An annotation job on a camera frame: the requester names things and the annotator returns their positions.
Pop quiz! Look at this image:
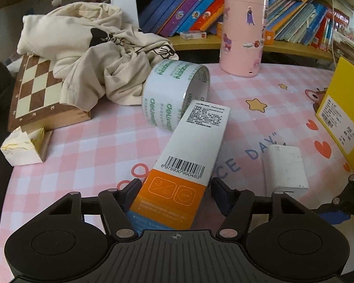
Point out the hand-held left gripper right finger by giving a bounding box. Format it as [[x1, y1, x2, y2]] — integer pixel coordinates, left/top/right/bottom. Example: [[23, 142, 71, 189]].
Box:
[[211, 177, 309, 239]]

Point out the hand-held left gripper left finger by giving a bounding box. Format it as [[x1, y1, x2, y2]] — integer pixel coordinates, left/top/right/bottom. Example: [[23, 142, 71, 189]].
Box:
[[46, 180, 142, 240]]

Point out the white orange barcode box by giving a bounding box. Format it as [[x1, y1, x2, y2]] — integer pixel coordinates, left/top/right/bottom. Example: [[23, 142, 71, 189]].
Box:
[[127, 100, 231, 230]]

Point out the white power adapter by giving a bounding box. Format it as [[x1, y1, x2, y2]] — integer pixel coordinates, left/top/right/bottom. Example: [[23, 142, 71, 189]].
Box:
[[262, 144, 309, 199]]

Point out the yellow cardboard box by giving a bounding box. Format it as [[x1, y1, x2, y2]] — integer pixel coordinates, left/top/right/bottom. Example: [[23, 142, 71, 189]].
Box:
[[316, 57, 354, 174]]

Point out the white packing tape roll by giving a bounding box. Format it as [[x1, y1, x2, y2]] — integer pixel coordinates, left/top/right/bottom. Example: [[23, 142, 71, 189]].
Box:
[[142, 59, 210, 133]]

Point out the white crumpled paper box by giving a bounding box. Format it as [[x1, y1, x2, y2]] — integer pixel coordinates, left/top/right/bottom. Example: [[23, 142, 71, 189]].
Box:
[[0, 126, 54, 166]]

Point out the wooden chessboard box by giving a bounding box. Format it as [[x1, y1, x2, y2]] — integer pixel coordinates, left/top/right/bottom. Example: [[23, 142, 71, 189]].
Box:
[[7, 54, 92, 133]]

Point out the cream hoodie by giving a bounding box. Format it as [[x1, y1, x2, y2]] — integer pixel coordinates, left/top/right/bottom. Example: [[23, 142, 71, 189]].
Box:
[[17, 2, 179, 109]]

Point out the messy stack of papers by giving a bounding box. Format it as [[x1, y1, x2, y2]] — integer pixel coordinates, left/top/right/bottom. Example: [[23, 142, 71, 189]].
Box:
[[333, 29, 354, 65]]

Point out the pink sticker-covered cylinder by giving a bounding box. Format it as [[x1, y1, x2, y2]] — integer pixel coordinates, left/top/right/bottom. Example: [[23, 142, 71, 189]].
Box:
[[219, 0, 269, 79]]

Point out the small white orange box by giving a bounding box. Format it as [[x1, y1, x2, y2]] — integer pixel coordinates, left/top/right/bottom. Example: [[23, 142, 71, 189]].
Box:
[[179, 31, 207, 41]]

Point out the red boxed book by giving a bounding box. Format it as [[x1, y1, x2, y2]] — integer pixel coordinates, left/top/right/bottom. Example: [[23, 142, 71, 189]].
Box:
[[327, 9, 350, 36]]

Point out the row of colourful thin books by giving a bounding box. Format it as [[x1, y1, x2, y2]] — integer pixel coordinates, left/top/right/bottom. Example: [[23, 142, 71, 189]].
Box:
[[140, 0, 334, 46]]

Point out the white wooden bookshelf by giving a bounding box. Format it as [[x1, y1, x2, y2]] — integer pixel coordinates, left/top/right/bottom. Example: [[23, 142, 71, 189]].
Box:
[[108, 0, 354, 62]]

